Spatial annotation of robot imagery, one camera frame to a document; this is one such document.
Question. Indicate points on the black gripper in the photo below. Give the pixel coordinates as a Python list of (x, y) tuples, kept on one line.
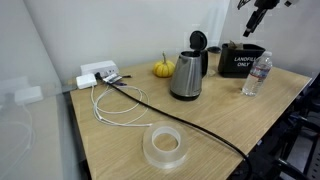
[(266, 3)]

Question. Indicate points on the brown paper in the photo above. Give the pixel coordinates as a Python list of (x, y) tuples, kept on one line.
[(236, 45)]

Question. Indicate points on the black landfill bin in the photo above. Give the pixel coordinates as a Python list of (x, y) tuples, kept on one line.
[(240, 65)]

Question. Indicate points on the black round kettle base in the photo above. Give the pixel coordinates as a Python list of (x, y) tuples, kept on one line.
[(214, 50)]

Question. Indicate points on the clear plastic water bottle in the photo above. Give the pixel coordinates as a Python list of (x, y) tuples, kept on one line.
[(258, 75)]

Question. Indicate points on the stainless steel electric kettle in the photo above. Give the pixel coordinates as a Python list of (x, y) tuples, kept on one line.
[(186, 76)]

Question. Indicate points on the small yellow pumpkin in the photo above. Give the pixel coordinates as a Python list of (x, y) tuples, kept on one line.
[(164, 69)]

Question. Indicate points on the small silver usb adapter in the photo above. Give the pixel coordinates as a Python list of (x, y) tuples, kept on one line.
[(112, 78)]

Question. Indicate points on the white power strip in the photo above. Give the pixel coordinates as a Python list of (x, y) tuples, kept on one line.
[(98, 67)]

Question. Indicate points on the clear tape roll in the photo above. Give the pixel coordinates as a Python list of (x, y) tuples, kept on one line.
[(150, 146)]

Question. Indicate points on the white square power adapter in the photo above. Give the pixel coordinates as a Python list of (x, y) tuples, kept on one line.
[(86, 81)]

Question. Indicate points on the white partition board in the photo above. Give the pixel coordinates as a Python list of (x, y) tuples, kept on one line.
[(26, 50)]

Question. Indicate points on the black metal chair frame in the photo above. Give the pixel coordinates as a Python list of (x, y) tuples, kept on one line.
[(300, 133)]

